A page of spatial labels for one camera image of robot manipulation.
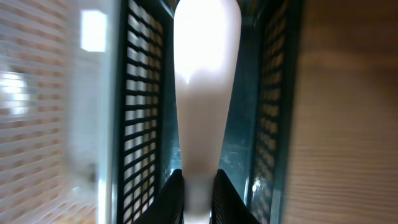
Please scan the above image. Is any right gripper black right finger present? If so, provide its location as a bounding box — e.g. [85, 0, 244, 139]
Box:
[211, 169, 259, 224]

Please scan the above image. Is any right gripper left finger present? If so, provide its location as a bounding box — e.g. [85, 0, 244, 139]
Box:
[134, 169, 184, 224]

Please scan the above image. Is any white fork group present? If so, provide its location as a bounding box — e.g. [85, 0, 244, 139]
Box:
[174, 0, 242, 223]

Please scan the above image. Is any black plastic basket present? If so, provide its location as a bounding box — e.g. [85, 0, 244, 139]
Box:
[111, 0, 303, 224]

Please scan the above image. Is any clear plastic basket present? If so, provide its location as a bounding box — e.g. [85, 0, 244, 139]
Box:
[1, 0, 118, 224]

